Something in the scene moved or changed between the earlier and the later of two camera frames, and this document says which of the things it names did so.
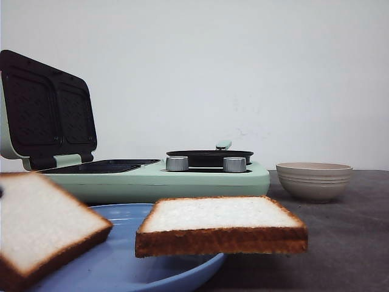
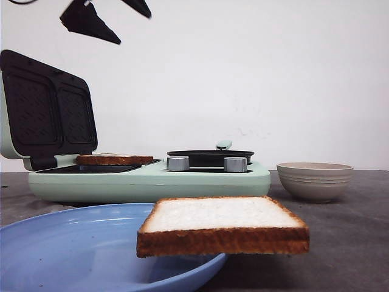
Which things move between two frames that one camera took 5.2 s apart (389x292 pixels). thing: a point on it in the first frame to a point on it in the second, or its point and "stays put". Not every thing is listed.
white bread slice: (41, 226) to (113, 160)
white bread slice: (219, 225) stays put
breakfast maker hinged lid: (46, 110) stays put
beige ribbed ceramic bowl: (313, 182) stays put
